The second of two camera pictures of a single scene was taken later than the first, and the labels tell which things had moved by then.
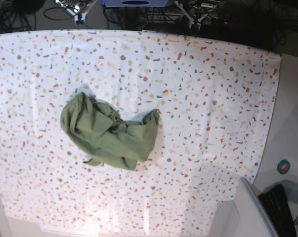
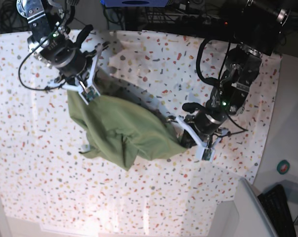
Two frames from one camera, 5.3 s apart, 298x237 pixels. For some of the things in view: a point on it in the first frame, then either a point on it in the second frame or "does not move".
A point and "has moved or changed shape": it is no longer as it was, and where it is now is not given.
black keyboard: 275,202 does not move
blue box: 135,3 does not move
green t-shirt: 98,130 has moved or changed shape
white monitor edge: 254,220 does not move
